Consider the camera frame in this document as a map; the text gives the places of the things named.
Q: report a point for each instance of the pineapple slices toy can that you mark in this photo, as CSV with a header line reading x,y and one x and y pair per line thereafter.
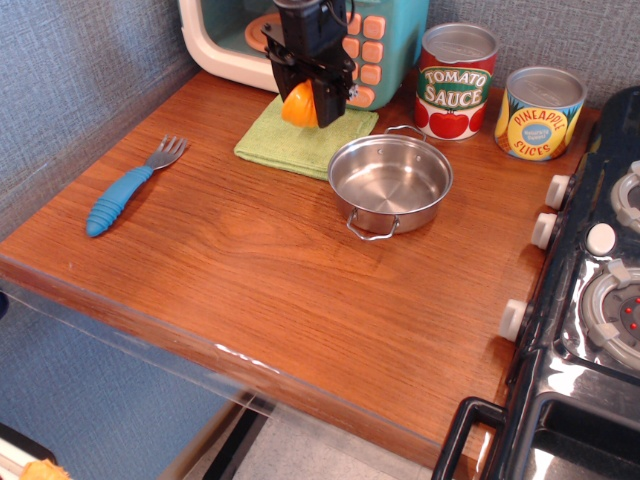
x,y
539,112

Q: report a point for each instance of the white stove knob rear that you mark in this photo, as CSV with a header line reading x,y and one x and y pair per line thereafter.
x,y
556,191

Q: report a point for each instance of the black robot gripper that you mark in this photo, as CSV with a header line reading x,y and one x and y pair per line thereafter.
x,y
307,45

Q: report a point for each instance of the white round stove button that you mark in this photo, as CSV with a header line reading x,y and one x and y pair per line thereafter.
x,y
600,239

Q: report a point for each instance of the small steel pot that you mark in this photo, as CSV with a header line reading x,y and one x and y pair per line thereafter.
x,y
390,183

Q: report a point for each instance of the orange microwave turntable plate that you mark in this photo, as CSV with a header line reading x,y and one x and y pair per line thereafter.
x,y
253,34

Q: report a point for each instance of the grey rear stove burner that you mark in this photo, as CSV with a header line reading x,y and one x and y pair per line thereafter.
x,y
626,214

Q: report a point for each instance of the grey front stove burner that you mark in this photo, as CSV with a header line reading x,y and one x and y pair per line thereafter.
x,y
610,312

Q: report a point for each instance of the black oven door handle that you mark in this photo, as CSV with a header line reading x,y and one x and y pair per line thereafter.
x,y
471,411

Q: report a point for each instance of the blue handled toy fork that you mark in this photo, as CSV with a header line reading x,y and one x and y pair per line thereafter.
x,y
109,206

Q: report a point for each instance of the green folded towel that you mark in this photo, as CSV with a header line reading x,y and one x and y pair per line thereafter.
x,y
272,142

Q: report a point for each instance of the grey stove burner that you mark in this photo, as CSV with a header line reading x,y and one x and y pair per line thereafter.
x,y
626,214
610,312

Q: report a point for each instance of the white stove knob middle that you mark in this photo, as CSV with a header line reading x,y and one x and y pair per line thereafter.
x,y
543,229

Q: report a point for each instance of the white stove knob front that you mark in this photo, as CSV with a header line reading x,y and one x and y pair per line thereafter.
x,y
512,319

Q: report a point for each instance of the white stove knob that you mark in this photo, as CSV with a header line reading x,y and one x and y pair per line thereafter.
x,y
543,229
512,319
556,191

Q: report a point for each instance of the tomato sauce toy can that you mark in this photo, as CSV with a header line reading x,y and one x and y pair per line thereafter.
x,y
455,73

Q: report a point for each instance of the orange fuzzy object corner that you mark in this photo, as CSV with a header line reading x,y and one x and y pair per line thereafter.
x,y
43,470

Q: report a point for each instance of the black toy stove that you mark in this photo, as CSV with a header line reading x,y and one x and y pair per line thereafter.
x,y
572,409

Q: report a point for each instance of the teal toy microwave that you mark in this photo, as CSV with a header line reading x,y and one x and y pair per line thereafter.
x,y
384,40

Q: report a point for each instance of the orange toy half fruit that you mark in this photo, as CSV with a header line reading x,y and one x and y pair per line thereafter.
x,y
299,106

